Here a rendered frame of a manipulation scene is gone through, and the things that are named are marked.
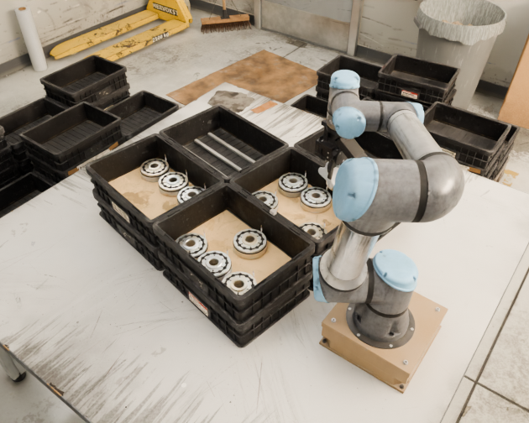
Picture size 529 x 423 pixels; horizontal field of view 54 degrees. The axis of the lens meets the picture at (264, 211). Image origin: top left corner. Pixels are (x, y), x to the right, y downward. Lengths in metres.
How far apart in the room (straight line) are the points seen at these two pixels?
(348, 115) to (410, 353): 0.64
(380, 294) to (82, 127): 2.02
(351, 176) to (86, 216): 1.27
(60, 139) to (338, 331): 1.89
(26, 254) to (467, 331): 1.44
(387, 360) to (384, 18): 3.46
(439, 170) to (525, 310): 1.87
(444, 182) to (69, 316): 1.18
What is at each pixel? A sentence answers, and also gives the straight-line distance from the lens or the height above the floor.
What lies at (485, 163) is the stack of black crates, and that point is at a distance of 2.65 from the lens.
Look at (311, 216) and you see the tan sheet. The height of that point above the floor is 0.83.
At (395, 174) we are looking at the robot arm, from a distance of 0.93.
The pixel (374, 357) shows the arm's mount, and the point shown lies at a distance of 1.43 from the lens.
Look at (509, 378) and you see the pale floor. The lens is 2.50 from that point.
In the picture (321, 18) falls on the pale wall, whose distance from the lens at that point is 4.77.
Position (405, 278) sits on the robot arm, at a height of 1.02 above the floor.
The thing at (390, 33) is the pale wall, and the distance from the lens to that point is 4.53.
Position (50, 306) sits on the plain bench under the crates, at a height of 0.70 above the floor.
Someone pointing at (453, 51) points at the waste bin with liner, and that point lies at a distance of 3.72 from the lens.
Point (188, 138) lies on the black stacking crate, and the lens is 2.04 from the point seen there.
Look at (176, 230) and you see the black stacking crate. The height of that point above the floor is 0.86.
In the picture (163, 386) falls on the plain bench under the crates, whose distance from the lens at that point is 1.49.
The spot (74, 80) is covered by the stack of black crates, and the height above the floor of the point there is 0.50.
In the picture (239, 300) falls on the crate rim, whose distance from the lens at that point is 1.33.
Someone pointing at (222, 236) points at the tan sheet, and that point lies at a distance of 1.63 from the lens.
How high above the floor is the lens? 1.98
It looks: 42 degrees down
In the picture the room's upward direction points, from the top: straight up
